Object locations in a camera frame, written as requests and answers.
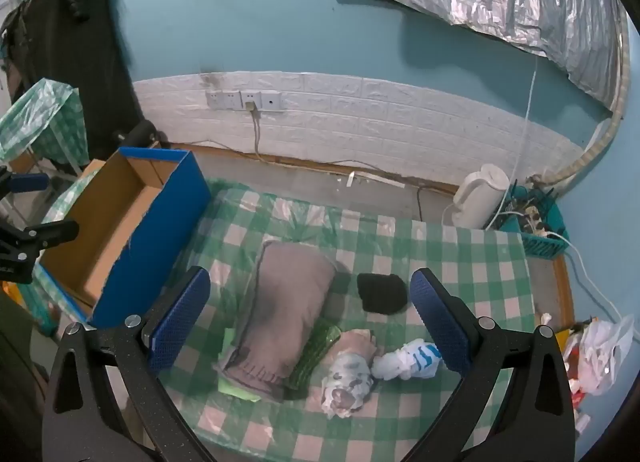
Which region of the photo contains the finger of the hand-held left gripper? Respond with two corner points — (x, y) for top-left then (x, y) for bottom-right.
(0, 220), (80, 255)
(0, 167), (50, 194)

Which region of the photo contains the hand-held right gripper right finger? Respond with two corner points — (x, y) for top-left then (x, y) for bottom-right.
(400, 267), (576, 462)

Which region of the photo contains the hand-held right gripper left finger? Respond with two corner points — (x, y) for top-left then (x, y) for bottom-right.
(42, 266), (218, 462)

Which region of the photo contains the white blue striped sock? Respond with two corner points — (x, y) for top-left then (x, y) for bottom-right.
(371, 338), (442, 382)

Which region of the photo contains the black sock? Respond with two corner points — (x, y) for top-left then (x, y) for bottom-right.
(356, 272), (408, 315)

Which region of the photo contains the blue cardboard box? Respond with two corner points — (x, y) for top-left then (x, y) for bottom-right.
(39, 147), (212, 330)

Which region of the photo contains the pink cloth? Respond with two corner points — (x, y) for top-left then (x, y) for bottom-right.
(330, 328), (377, 368)

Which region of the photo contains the light green cloth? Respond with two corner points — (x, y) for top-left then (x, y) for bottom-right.
(217, 327), (261, 403)

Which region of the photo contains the grey towel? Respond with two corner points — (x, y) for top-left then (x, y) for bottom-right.
(215, 240), (338, 403)

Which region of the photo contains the white grey blotched sock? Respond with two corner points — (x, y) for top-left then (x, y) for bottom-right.
(320, 349), (376, 418)

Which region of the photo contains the green patterned cloth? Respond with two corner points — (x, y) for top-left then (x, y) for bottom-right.
(287, 319), (342, 390)

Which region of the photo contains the green checked plastic tablecloth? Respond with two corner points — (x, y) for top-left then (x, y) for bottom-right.
(30, 177), (533, 462)

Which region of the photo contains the green checked plastic cover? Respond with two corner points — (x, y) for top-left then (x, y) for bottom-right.
(0, 78), (83, 163)

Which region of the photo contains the white electric kettle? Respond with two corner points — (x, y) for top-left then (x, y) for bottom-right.
(442, 163), (511, 230)

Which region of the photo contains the teal plastic basket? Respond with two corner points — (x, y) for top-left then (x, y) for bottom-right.
(492, 184), (571, 260)

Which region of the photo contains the white power strip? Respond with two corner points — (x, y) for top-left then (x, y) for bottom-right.
(520, 207), (563, 238)

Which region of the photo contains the white tape strip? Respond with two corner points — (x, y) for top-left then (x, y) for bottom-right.
(347, 169), (406, 189)

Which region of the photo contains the black hanging jacket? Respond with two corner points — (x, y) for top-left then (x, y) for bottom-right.
(0, 0), (146, 163)

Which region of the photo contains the white plastic bag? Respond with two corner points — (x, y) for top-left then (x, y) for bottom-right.
(565, 314), (636, 395)

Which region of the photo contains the black cable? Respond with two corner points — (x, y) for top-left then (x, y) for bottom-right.
(417, 184), (451, 223)

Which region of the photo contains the white power cable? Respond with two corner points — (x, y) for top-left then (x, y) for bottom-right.
(545, 229), (626, 323)

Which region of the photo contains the grey plug cable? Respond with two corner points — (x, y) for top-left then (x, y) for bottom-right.
(247, 102), (266, 160)

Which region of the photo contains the white hanging string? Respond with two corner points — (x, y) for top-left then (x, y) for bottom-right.
(485, 54), (538, 230)

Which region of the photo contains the braided beige hose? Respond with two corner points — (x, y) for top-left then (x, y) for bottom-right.
(550, 0), (631, 183)

